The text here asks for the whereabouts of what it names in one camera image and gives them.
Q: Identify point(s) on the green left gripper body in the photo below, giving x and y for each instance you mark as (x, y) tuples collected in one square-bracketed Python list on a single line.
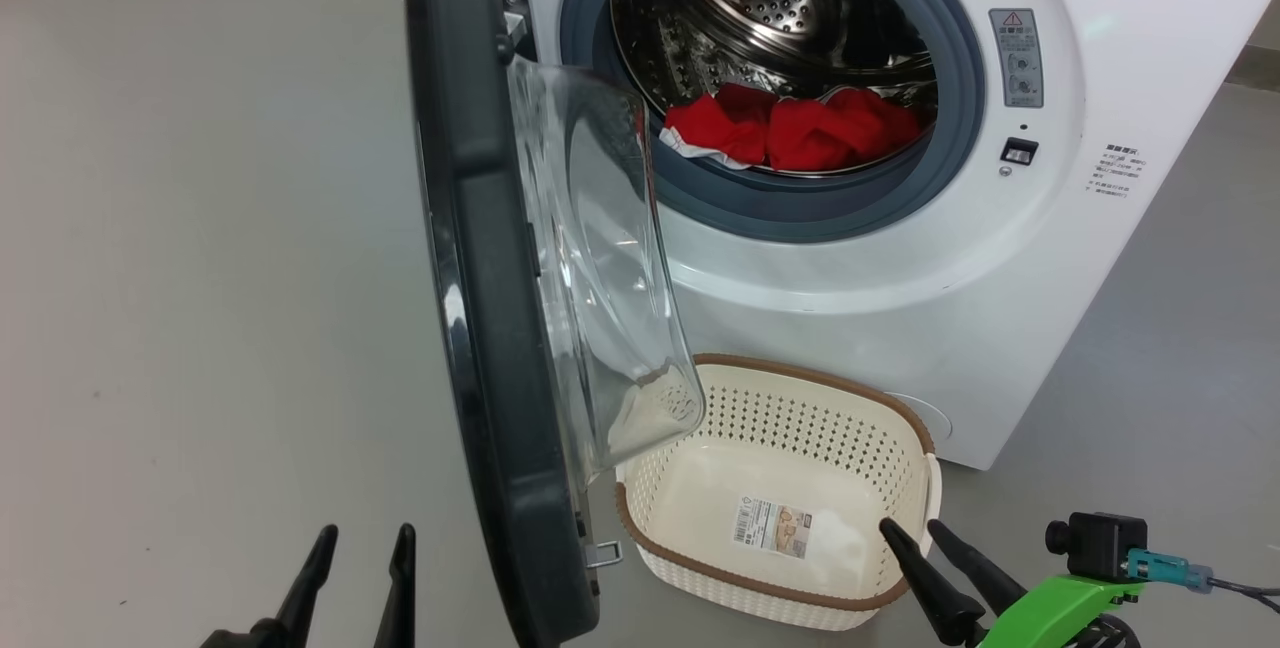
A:
[(250, 636)]

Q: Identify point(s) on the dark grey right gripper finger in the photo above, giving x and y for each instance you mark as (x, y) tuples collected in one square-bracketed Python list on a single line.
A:
[(985, 578), (940, 598)]

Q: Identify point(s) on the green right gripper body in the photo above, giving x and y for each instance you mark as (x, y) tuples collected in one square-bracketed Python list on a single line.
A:
[(1050, 608)]

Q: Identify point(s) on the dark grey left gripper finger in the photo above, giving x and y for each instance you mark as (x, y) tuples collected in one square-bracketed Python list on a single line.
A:
[(398, 608), (305, 593)]

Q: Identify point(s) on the dark grey washer door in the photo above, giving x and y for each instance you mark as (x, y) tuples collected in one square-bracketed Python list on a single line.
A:
[(490, 328)]

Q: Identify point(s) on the plain red garment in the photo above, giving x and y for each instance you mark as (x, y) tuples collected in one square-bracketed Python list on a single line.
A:
[(840, 133)]

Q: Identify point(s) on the red garment with white trim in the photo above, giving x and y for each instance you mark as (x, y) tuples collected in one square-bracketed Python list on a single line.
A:
[(715, 128)]

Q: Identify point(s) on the paper basket label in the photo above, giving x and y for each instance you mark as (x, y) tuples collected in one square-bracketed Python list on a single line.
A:
[(772, 526)]

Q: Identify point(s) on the cream perforated laundry basket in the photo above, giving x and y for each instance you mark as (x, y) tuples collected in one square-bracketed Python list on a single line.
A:
[(800, 428)]

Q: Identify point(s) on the white front-load washing machine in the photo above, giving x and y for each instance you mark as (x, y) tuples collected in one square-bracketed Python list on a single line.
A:
[(880, 268)]

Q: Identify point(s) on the grey warning sticker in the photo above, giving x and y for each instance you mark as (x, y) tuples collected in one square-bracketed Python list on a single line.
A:
[(1016, 58)]

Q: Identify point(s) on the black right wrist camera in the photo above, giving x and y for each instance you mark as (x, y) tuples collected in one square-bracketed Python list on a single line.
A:
[(1100, 543)]

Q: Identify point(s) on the teal right camera connector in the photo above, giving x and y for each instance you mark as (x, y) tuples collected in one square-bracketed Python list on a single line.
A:
[(1165, 566)]

